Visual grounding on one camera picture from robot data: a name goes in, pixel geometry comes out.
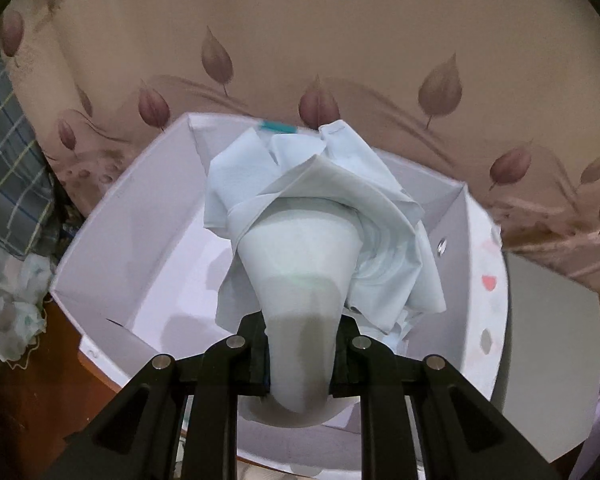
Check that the grey-green board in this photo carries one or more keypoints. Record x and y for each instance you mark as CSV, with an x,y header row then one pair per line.
x,y
545,335

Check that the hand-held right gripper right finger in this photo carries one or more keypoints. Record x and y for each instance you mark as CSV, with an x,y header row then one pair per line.
x,y
342,365

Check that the grey plaid cloth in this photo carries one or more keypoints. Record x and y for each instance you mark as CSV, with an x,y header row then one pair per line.
x,y
5,160

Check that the white cardboard shoebox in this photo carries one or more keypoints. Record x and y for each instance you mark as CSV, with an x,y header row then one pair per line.
x,y
145,240

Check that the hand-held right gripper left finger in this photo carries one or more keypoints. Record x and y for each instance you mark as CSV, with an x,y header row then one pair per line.
x,y
257,360

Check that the pale mint underwear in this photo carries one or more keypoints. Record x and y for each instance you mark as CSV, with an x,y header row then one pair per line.
x,y
300,310

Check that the white floral cloth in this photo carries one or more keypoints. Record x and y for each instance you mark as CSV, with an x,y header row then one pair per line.
x,y
10,305

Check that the crumpled pale blue underwear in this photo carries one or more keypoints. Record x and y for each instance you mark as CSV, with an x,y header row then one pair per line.
x,y
330,175

